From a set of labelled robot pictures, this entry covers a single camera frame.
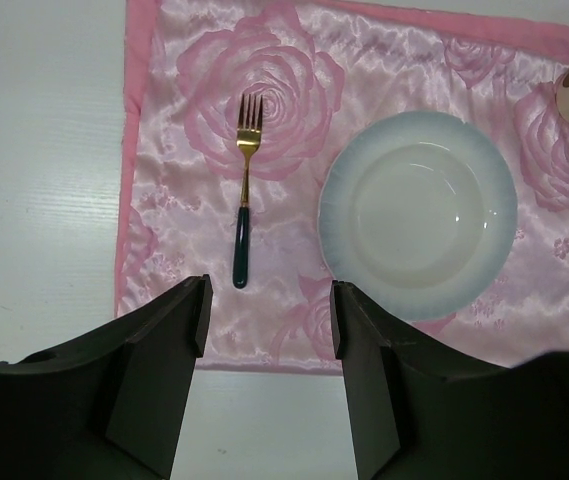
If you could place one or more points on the pink rose satin cloth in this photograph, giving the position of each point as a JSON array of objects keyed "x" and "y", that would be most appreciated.
[{"x": 326, "y": 70}]

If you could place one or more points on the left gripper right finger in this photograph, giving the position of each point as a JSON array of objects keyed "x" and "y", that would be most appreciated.
[{"x": 420, "y": 409}]

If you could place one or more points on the white round plate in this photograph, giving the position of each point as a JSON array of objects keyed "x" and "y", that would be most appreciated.
[{"x": 419, "y": 211}]

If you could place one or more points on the gold fork dark handle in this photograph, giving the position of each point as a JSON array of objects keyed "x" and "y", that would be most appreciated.
[{"x": 248, "y": 141}]

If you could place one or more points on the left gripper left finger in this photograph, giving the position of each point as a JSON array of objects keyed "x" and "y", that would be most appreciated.
[{"x": 108, "y": 404}]

